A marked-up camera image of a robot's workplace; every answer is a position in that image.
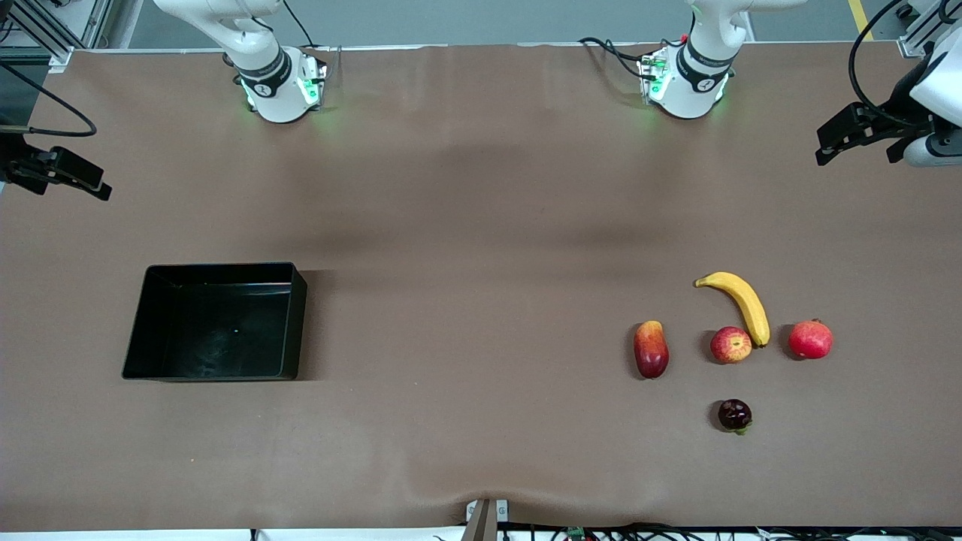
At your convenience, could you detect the dark purple mangosteen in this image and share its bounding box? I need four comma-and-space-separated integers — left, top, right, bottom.
717, 399, 754, 435

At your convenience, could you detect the red yellow apple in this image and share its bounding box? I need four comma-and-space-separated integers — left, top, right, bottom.
710, 325, 753, 365

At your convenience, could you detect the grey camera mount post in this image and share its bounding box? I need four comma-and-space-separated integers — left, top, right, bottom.
460, 498, 509, 541

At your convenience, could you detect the black plastic box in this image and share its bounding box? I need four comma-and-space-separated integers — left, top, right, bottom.
122, 262, 308, 382

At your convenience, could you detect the black base cable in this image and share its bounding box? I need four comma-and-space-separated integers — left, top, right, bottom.
282, 0, 318, 49
579, 36, 662, 80

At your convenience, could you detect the black left base cable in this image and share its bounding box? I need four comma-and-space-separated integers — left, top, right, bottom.
579, 36, 662, 80

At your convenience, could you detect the table cover sheet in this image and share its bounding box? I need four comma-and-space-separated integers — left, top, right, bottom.
0, 43, 962, 531

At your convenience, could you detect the red pomegranate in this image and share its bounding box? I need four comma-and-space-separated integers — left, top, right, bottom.
788, 319, 834, 361

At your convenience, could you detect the black right base cable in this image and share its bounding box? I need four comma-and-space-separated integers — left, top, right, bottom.
282, 0, 318, 49

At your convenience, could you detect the yellow banana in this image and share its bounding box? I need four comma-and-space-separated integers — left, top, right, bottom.
693, 271, 772, 349

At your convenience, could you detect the aluminium frame profile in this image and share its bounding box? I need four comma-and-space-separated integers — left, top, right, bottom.
898, 0, 951, 59
0, 0, 113, 72

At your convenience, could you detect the red yellow mango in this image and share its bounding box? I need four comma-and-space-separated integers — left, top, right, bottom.
633, 320, 670, 379

